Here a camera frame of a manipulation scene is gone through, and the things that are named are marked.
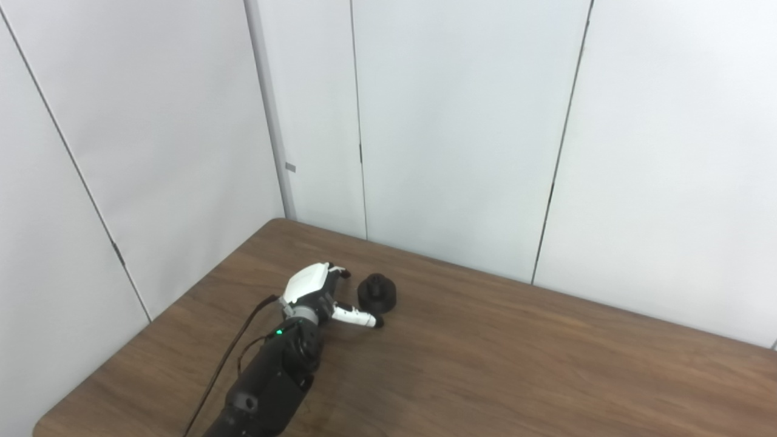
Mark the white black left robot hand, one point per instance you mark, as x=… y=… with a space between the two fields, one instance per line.
x=306 y=282

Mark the round black part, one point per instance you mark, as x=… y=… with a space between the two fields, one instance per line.
x=376 y=294

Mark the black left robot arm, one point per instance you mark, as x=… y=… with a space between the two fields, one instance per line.
x=267 y=382

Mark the grey wall corner post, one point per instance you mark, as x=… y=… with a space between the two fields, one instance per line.
x=272 y=109

